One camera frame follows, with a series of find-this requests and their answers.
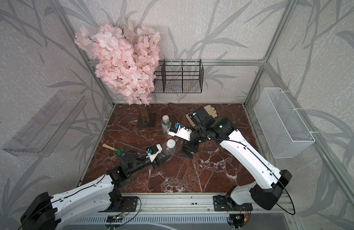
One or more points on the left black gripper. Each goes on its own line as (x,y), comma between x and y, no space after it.
(158,165)

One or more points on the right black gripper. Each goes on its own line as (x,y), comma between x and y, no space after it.
(192,148)

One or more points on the clear bottle with blue label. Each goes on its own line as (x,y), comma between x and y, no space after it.
(166,152)

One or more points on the white bottle cap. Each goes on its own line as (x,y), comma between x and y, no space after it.
(171,144)
(165,119)

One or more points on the clear bottle with yellow label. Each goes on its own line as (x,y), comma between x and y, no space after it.
(165,128)

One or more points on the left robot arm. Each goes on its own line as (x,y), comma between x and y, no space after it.
(48,212)

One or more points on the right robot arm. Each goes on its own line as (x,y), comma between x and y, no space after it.
(269,181)

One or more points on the beige work glove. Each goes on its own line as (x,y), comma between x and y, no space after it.
(203,116)

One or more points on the white mesh basket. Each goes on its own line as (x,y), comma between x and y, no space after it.
(285,131)

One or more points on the pink artificial blossom tree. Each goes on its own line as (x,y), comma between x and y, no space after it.
(127,59)

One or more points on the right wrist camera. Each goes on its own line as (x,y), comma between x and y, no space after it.
(178,130)

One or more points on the green toy rake wooden handle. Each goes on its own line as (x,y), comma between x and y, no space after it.
(117,152)

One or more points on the aluminium mounting rail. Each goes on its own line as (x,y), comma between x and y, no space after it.
(194,203)

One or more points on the black wire basket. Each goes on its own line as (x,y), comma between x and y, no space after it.
(179,77)

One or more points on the clear acrylic wall shelf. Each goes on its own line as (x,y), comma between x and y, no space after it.
(40,136)

